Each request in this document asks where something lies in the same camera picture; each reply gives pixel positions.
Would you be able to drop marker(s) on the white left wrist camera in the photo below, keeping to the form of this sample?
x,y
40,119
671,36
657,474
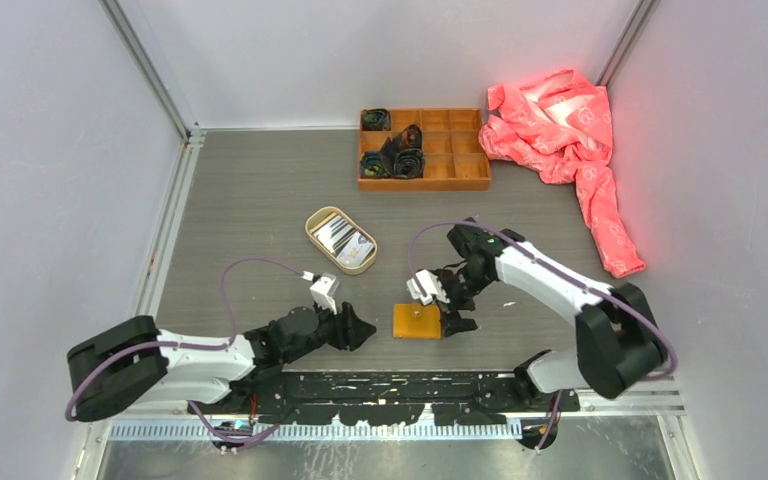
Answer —
x,y
323,289

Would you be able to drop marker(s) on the orange wooden compartment tray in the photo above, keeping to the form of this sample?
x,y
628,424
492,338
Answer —
x,y
454,159

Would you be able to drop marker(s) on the dark rolled fabric bottom left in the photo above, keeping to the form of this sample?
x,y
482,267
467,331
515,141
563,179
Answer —
x,y
372,165

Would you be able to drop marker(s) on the stack of credit cards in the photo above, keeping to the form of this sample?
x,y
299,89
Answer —
x,y
343,241

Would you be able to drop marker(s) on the beige oval card tray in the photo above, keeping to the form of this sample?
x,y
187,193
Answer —
x,y
318,216

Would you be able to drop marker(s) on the dark rolled fabric top left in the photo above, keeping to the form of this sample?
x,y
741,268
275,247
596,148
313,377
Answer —
x,y
376,119

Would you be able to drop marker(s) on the pink crumpled cloth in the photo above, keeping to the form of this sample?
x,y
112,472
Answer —
x,y
561,127

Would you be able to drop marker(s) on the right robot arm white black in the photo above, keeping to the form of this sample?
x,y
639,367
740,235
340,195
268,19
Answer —
x,y
617,342

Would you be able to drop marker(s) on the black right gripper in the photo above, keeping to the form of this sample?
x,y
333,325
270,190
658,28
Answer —
x,y
453,322

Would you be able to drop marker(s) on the orange leather card holder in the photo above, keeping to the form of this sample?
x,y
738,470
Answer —
x,y
415,321

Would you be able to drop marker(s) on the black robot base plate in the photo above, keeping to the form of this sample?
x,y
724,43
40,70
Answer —
x,y
381,398

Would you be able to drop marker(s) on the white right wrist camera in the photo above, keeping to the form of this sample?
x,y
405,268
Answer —
x,y
424,287

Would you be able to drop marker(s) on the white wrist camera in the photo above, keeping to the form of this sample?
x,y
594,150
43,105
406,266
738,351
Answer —
x,y
323,289
424,287

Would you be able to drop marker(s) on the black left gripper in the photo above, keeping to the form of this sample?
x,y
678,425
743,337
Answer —
x,y
350,330

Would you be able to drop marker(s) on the dark rolled fabric bottom centre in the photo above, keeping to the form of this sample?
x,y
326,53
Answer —
x,y
408,164

